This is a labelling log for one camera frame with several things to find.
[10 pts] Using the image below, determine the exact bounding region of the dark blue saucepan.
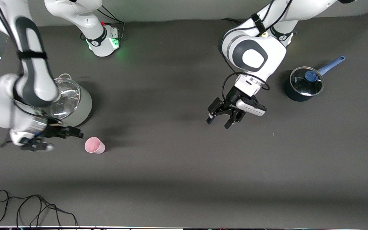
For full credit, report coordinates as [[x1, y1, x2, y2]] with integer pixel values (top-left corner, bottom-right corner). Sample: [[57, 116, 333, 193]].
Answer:
[[284, 56, 346, 102]]

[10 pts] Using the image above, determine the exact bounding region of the black left arm base cable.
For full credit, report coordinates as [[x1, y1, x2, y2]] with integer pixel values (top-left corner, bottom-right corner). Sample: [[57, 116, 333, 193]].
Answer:
[[221, 18, 245, 26]]

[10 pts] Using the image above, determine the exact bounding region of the pale green cooking pot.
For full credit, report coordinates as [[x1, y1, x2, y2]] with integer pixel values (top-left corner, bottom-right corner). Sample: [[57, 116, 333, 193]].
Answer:
[[48, 73, 93, 127]]

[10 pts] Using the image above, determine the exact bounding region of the black right arm base cable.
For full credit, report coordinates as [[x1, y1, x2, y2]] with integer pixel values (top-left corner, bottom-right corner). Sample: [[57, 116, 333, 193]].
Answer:
[[95, 7, 125, 40]]

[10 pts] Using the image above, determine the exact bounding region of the glass lid with beige knob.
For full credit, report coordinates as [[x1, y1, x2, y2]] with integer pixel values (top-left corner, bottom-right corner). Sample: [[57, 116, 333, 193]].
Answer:
[[50, 78, 81, 120]]

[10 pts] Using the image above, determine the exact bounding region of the dark grey table mat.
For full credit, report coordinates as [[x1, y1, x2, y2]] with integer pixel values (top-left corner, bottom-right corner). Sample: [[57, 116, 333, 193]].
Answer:
[[0, 11, 368, 228]]

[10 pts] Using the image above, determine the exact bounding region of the pink plastic cup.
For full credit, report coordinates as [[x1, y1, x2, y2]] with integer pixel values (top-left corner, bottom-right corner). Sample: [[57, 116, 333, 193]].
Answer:
[[84, 137, 106, 154]]

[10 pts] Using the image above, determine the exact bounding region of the glass lid with blue knob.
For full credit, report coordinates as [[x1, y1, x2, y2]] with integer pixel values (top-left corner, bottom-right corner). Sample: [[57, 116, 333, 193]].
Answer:
[[290, 66, 325, 96]]

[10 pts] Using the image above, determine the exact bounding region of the black arm base cable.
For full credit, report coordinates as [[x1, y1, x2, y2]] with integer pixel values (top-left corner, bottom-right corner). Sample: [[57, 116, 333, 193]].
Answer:
[[221, 18, 245, 26], [95, 7, 125, 40]]

